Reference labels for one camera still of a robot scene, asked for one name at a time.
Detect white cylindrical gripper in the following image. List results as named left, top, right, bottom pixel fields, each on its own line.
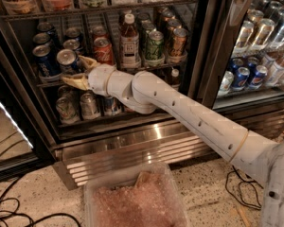
left=61, top=55, right=115, bottom=96

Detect blue pepsi can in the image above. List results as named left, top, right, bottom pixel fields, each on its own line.
left=57, top=49, right=83, bottom=75
left=32, top=44, right=62, bottom=82

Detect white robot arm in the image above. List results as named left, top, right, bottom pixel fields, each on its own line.
left=61, top=58, right=284, bottom=227

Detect silver can bottom shelf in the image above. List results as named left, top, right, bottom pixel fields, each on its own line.
left=80, top=93, right=100, bottom=120

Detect red coca-cola can front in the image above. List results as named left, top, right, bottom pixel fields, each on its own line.
left=93, top=37, right=115, bottom=65

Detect blue can bottom shelf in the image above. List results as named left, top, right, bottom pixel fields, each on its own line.
left=103, top=96, right=121, bottom=115

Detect silver green can bottom left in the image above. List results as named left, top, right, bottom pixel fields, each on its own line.
left=56, top=96, right=80, bottom=124

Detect green soda can front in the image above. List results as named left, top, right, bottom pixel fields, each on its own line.
left=145, top=31, right=164, bottom=66

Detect small bottle bottom shelf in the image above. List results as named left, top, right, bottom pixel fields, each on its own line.
left=171, top=69, right=180, bottom=91

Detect orange-brown soda can front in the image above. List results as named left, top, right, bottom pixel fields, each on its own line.
left=167, top=27, right=187, bottom=62

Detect silver can behind glass left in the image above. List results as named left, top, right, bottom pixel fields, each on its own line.
left=218, top=71, right=234, bottom=96

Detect stainless steel fridge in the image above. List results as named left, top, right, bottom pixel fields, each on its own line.
left=0, top=0, right=284, bottom=191

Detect pepsi can behind glass middle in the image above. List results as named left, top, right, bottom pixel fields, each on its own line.
left=231, top=67, right=250, bottom=91

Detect pepsi can behind glass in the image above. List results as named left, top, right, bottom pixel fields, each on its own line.
left=247, top=65, right=268, bottom=89
left=231, top=67, right=250, bottom=91

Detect glass fridge door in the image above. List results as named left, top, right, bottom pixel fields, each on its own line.
left=190, top=0, right=284, bottom=130

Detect pepsi can behind glass right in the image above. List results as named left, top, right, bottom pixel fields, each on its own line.
left=247, top=65, right=268, bottom=89

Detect brown tea bottle white cap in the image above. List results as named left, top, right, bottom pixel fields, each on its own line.
left=119, top=13, right=140, bottom=68

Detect clear plastic bin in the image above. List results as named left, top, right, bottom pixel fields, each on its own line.
left=84, top=163, right=189, bottom=227

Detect black cable floor left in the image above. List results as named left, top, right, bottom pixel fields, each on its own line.
left=0, top=178, right=81, bottom=227

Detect black power adapter cable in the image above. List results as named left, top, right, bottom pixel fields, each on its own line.
left=224, top=166, right=263, bottom=212

